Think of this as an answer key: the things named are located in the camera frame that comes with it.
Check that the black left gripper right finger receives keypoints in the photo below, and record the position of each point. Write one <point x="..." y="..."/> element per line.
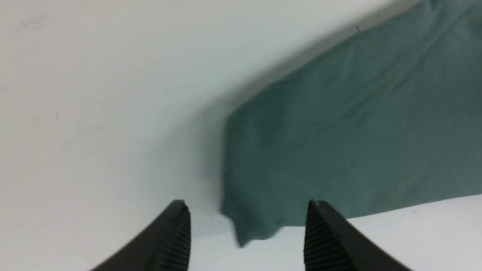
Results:
<point x="331" y="243"/>

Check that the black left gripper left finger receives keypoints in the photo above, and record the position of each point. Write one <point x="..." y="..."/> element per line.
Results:
<point x="164" y="245"/>

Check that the green long-sleeve top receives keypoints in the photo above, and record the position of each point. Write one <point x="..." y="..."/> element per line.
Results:
<point x="389" y="118"/>

